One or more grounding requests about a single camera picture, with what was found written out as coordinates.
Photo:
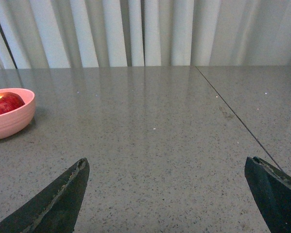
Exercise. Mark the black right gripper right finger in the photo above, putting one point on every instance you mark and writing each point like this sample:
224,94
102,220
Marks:
271,190

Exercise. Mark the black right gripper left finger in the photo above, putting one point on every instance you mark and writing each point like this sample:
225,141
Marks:
55,209

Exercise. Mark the pink plastic bowl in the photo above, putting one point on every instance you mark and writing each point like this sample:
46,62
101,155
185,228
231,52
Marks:
16,120

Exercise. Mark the red apple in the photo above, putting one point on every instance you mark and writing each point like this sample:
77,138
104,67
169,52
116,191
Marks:
10,101

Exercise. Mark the white pleated curtain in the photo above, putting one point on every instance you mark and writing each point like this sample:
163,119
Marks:
123,33

